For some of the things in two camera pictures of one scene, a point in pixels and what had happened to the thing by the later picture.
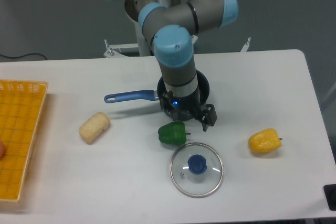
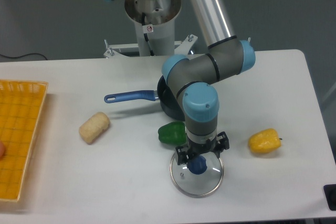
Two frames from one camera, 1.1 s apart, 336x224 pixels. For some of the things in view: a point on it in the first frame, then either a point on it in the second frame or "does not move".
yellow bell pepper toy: x=264 y=141 does not move
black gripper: x=188 y=108 → x=195 y=149
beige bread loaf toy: x=94 y=127 does not move
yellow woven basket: x=22 y=104 does not move
